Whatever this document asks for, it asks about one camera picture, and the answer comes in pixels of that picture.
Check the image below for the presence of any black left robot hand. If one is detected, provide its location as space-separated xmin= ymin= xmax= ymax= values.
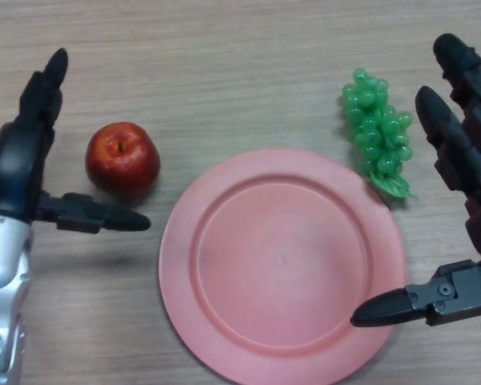
xmin=0 ymin=47 xmax=152 ymax=235

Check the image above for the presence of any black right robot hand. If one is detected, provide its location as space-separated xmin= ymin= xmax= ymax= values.
xmin=350 ymin=34 xmax=481 ymax=329

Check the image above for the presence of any red apple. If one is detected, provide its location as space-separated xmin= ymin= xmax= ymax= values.
xmin=84 ymin=121 xmax=161 ymax=197

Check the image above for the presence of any pink round plate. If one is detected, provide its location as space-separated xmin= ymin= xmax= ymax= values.
xmin=158 ymin=148 xmax=409 ymax=385

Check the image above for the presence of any green grape bunch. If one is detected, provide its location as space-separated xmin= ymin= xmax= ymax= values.
xmin=341 ymin=67 xmax=418 ymax=198

